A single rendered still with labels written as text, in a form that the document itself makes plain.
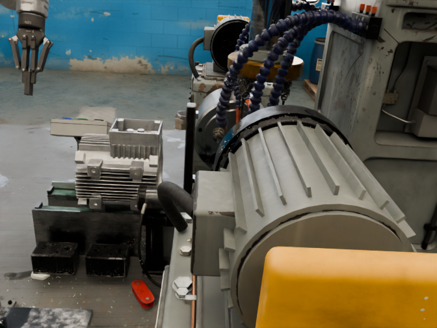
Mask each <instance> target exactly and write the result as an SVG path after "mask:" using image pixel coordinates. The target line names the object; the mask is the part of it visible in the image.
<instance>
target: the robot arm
mask: <svg viewBox="0 0 437 328"><path fill-rule="evenodd" d="M0 4H1V5H3V6H4V7H5V8H8V9H11V10H16V13H17V14H18V31H17V33H16V36H14V37H12V38H11V37H9V38H8V41H9V42H10V44H11V46H12V52H13V56H14V62H15V67H16V69H18V70H20V71H21V72H22V78H21V81H22V83H24V94H25V95H27V96H32V95H33V84H36V75H37V73H38V72H43V70H44V66H45V63H46V60H47V56H48V53H49V50H50V48H51V47H52V45H53V43H52V41H50V40H48V39H47V38H46V36H45V22H46V19H47V18H48V6H49V0H0ZM18 40H19V41H20V42H21V44H22V49H23V51H22V63H21V57H20V51H19V47H18ZM42 43H44V46H43V48H42V52H41V54H40V58H39V61H38V52H39V47H40V45H41V44H42ZM30 50H31V69H30V71H29V53H30Z"/></svg>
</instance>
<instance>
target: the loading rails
mask: <svg viewBox="0 0 437 328"><path fill-rule="evenodd" d="M75 188H76V187H75V182H58V181H52V184H51V186H49V188H48V190H47V199H48V205H49V206H43V204H42V202H38V204H37V205H36V206H35V207H34V208H35V209H34V208H33V209H32V215H33V224H34V233H35V238H36V245H37V244H38V242H39V241H55V242H70V243H78V244H79V255H86V254H87V251H88V249H89V247H90V245H91V244H93V243H100V244H116V245H129V246H130V257H136V258H138V252H137V237H138V229H139V220H140V215H141V213H133V210H121V209H107V212H94V209H90V206H88V207H80V206H79V205H78V198H77V196H76V193H75V192H76V190H75ZM174 229H175V227H174V225H173V224H172V222H171V221H170V219H169V218H168V222H167V226H164V256H169V264H170V259H171V254H172V244H173V239H174ZM140 251H141V257H142V258H145V257H146V226H143V225H142V230H141V238H140Z"/></svg>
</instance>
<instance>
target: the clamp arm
mask: <svg viewBox="0 0 437 328"><path fill-rule="evenodd" d="M196 119H198V111H196V104H195V103H187V110H186V127H185V161H184V178H183V189H184V190H185V191H186V192H188V193H189V194H191V193H192V183H195V175H192V174H193V160H194V134H195V120H196Z"/></svg>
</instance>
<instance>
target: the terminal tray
mask: <svg viewBox="0 0 437 328"><path fill-rule="evenodd" d="M119 119H122V120H119ZM156 121H159V122H156ZM114 130H115V131H114ZM153 131H156V133H154V132H153ZM162 135H163V121H162V120H140V119H128V118H117V119H116V120H115V122H114V124H113V125H112V127H111V129H110V130H109V146H110V156H111V157H113V159H114V158H115V157H117V158H118V159H120V158H121V157H122V158H123V159H125V158H126V157H127V158H128V159H131V158H133V159H134V160H135V159H136V158H138V160H141V158H143V160H146V159H148V160H149V157H150V156H160V153H159V151H160V152H161V148H160V147H162V145H161V144H162Z"/></svg>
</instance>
